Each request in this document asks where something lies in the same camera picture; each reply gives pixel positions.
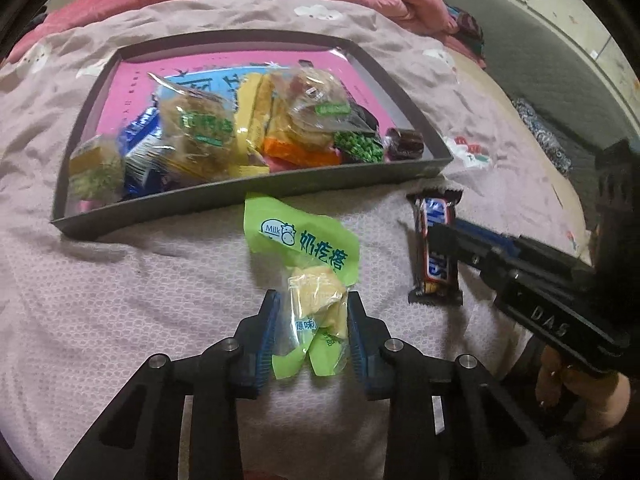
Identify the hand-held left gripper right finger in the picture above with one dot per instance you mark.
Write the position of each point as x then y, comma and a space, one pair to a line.
362, 350

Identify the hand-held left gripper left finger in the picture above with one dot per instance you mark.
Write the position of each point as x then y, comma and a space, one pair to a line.
265, 350

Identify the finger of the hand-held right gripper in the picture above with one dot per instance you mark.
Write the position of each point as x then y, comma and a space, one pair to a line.
550, 252
460, 242

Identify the brown chocolate bar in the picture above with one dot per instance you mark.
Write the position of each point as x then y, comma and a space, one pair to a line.
422, 255

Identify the small dark candy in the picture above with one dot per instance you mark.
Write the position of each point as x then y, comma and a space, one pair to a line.
405, 142

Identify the green milk candy packet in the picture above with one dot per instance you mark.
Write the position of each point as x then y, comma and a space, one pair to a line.
300, 240

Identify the black snack packet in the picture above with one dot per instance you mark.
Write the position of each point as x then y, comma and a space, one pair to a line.
357, 145

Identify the dark cardboard tray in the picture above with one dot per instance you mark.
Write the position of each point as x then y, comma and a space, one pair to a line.
200, 205

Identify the orange cracker packet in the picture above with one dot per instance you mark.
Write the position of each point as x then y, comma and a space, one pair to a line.
290, 152

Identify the blue snack packet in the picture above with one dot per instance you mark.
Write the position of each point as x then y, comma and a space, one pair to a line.
145, 160

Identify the green label pastry packet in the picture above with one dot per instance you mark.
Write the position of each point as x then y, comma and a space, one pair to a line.
200, 130

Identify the yellow wafer bar packet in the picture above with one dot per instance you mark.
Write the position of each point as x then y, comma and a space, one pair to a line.
250, 110

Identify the round pastry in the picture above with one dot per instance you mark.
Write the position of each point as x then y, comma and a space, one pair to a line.
95, 165

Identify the person's right hand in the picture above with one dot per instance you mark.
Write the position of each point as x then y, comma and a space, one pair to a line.
600, 400

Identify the small dark flat object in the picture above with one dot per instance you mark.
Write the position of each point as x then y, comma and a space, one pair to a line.
557, 192

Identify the patterned dark cloth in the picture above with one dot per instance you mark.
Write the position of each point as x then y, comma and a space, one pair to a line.
542, 135

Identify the beige mattress sheet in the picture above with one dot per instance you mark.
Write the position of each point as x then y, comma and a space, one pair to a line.
505, 125

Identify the grey padded headboard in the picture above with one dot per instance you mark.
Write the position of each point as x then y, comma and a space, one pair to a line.
540, 45

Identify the striped dark clothes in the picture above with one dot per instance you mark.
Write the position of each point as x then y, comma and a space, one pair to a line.
470, 30

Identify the pink book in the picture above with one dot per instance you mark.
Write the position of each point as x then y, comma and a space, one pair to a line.
130, 80

